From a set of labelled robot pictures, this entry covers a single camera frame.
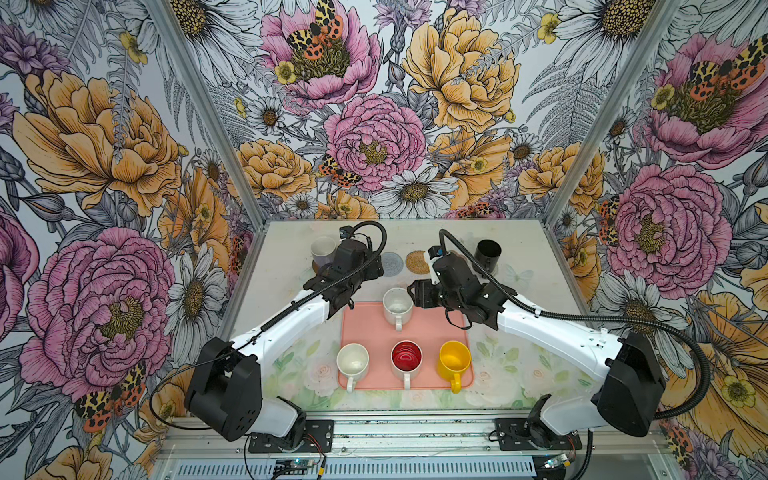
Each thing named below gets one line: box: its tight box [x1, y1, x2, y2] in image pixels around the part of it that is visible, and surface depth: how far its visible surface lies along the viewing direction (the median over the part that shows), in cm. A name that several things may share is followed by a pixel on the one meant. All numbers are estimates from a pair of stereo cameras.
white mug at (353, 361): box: [336, 343, 370, 393], surface depth 80 cm
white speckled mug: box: [382, 287, 414, 332], surface depth 89 cm
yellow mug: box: [436, 340, 472, 394], surface depth 81 cm
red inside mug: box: [390, 340, 424, 390], surface depth 81 cm
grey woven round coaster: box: [381, 252, 404, 277], surface depth 111 cm
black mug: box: [472, 239, 502, 277], surface depth 103 cm
